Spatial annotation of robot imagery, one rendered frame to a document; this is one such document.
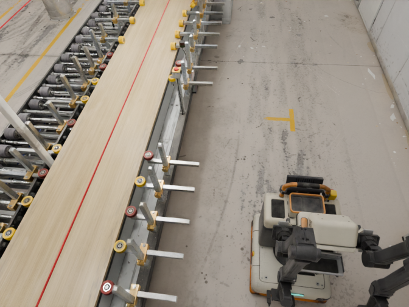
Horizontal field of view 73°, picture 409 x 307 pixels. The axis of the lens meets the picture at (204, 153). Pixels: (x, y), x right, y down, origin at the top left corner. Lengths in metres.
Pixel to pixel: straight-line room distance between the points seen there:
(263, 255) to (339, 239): 1.11
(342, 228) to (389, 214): 1.91
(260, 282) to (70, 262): 1.41
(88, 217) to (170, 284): 1.04
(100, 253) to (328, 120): 3.09
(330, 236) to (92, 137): 1.99
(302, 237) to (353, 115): 3.11
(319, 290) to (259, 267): 0.47
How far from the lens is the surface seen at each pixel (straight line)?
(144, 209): 1.86
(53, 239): 2.21
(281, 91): 4.23
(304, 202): 2.09
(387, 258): 1.54
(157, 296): 1.94
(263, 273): 2.51
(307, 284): 2.55
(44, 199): 2.41
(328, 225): 1.50
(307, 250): 1.16
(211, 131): 3.60
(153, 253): 1.99
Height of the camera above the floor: 2.69
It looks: 53 degrees down
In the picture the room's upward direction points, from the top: 5 degrees counter-clockwise
